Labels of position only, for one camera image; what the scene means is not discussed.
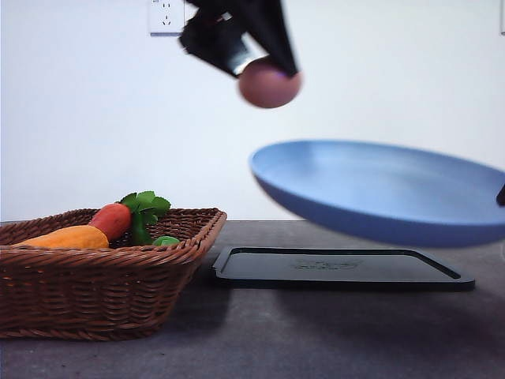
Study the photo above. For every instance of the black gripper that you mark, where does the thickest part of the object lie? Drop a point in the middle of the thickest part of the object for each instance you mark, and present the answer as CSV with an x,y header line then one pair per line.
x,y
215,30

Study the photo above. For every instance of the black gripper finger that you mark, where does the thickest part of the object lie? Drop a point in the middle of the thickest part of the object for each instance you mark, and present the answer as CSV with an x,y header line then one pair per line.
x,y
500,198

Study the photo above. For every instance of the brown egg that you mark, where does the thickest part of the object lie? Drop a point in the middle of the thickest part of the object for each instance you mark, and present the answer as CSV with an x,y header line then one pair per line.
x,y
265,85

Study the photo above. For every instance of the blue round plate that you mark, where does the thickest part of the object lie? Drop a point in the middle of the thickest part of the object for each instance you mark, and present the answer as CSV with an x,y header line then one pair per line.
x,y
390,190

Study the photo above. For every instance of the brown wicker basket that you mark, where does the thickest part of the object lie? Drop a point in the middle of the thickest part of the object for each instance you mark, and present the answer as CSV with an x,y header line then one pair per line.
x,y
119,292

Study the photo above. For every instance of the black rectangular tray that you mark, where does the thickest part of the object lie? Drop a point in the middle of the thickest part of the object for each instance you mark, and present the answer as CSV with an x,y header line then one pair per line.
x,y
337,269

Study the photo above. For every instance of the green plastic leafy vegetable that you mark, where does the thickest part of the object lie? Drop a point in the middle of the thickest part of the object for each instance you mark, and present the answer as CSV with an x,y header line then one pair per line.
x,y
145,209

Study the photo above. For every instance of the red-orange toy carrot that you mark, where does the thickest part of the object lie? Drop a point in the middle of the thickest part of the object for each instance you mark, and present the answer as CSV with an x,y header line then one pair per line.
x,y
114,220

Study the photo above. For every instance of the yellow-orange toy vegetable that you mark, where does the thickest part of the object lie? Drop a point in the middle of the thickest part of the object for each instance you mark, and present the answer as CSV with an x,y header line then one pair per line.
x,y
84,237

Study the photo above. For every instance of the white wall power socket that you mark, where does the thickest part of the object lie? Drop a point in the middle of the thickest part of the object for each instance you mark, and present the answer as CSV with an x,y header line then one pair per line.
x,y
167,18

